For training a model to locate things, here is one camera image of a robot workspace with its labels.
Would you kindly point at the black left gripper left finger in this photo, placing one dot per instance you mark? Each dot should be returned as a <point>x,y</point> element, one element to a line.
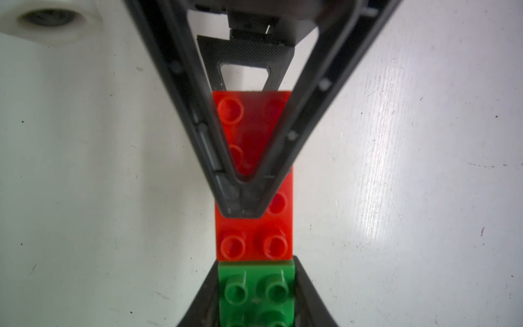
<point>204,309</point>

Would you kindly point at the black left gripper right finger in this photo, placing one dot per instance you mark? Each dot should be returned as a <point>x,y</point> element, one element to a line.
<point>310,310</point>

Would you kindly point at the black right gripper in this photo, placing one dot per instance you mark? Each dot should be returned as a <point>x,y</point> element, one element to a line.
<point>251,80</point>

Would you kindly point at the green square lego brick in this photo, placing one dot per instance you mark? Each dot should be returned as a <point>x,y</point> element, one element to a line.
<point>257,293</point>

